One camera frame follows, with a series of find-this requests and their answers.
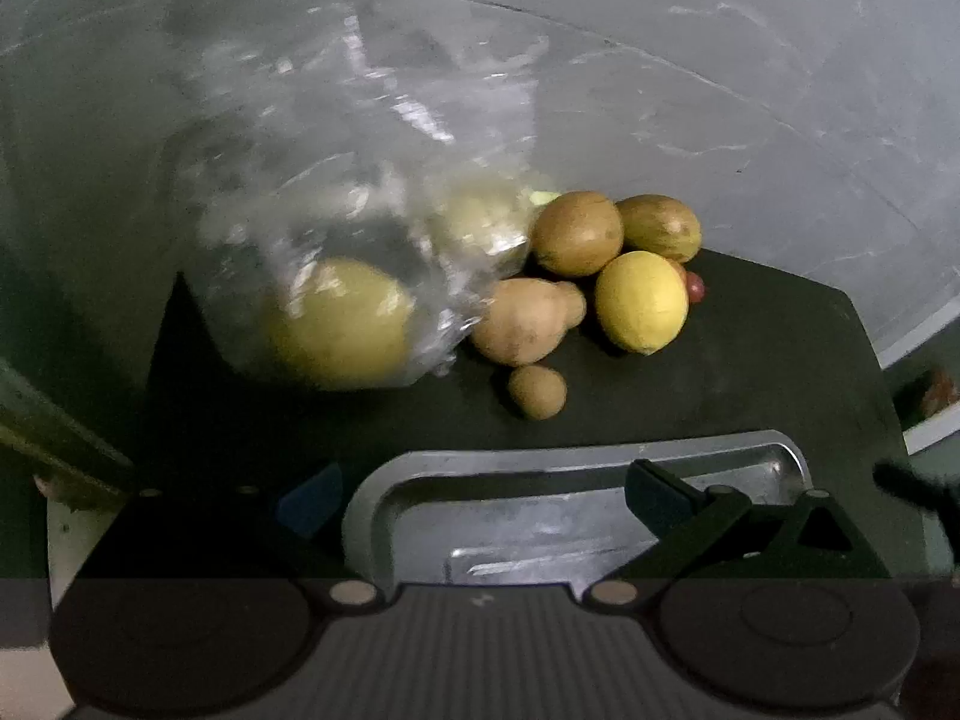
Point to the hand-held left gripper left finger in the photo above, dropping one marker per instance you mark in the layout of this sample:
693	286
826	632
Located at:
311	501

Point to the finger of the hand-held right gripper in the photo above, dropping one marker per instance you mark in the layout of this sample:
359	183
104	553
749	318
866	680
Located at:
919	491

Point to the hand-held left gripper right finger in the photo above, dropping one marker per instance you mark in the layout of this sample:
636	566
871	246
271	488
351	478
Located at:
658	491

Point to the metal tray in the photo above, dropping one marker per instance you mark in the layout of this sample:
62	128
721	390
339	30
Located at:
525	510

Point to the small tan round fruit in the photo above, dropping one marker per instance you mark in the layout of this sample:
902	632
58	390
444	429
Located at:
536	391

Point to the large yellow lemon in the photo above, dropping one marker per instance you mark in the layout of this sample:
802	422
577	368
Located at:
641	301

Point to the small red fruit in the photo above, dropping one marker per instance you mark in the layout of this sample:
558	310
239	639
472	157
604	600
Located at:
697	286

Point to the large tan fruit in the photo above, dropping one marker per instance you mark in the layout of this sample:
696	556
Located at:
517	324

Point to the clear plastic bag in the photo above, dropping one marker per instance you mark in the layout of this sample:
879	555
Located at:
315	165

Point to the brown round object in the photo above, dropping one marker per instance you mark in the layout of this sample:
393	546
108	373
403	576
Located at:
939	394

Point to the yellow lemon in bag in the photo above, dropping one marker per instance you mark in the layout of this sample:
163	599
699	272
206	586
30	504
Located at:
341	324

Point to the yellow-green oval fruit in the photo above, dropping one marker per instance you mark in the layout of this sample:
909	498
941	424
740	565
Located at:
664	227

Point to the brown passion fruit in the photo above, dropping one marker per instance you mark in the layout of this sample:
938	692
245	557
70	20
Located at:
577	232

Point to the pale yellow fruit in bag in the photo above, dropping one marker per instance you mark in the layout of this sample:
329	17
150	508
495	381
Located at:
480	217

